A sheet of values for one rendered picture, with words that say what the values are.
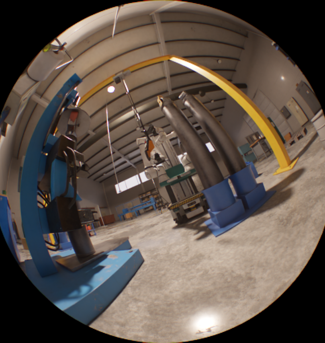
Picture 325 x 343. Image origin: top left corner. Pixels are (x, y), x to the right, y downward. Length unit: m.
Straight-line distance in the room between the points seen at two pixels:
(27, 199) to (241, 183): 1.71
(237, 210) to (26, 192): 1.63
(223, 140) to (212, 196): 0.55
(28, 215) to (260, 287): 1.19
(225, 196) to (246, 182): 0.27
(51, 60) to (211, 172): 1.63
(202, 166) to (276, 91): 9.79
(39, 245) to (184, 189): 2.02
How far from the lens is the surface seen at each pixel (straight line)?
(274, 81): 10.27
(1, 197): 2.16
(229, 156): 1.05
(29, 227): 0.93
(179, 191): 1.84
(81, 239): 1.04
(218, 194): 0.88
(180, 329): 0.46
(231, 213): 0.94
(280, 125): 10.46
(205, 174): 0.90
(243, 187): 1.04
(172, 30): 7.46
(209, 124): 1.16
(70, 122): 1.44
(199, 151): 0.93
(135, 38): 6.81
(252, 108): 1.83
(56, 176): 0.78
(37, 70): 1.17
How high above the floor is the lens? 0.42
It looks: 16 degrees up
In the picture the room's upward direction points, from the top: 23 degrees counter-clockwise
